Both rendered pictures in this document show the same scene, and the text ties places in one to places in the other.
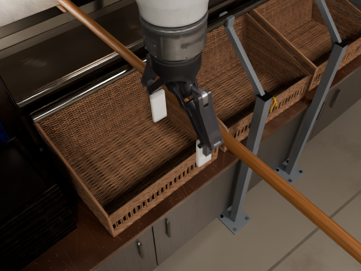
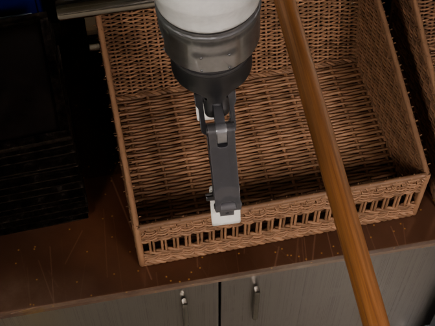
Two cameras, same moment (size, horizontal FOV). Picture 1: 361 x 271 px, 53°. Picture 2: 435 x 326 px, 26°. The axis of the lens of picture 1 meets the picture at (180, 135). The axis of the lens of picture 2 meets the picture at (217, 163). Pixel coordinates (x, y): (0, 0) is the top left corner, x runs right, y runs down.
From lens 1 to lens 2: 0.44 m
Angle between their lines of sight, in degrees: 19
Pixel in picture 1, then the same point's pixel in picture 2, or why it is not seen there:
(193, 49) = (214, 63)
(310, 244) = not seen: outside the picture
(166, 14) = (169, 11)
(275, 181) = (366, 310)
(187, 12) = (199, 19)
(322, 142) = not seen: outside the picture
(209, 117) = (223, 163)
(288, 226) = not seen: outside the picture
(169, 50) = (177, 52)
